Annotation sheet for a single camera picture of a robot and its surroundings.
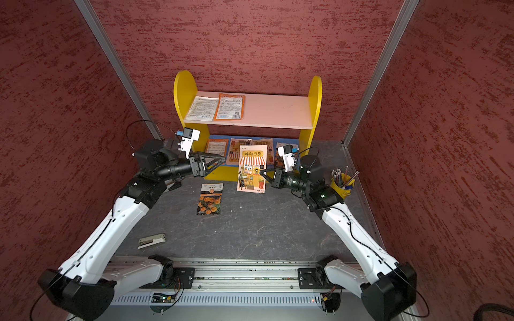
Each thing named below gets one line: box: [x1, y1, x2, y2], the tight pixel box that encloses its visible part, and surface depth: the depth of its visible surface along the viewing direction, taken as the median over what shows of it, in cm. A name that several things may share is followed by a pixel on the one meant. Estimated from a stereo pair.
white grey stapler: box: [137, 234, 166, 250], surface depth 83 cm
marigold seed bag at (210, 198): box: [196, 182, 224, 216], surface depth 97 cm
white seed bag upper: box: [186, 95, 219, 122], surface depth 77 cm
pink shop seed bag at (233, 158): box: [225, 137, 253, 166], surface depth 102 cm
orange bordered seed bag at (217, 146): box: [204, 139, 230, 158], surface depth 102 cm
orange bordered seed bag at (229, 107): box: [214, 92, 246, 121], surface depth 79 cm
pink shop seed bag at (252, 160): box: [236, 144, 268, 194], surface depth 72 cm
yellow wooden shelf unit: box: [173, 70, 323, 180], surface depth 77 cm
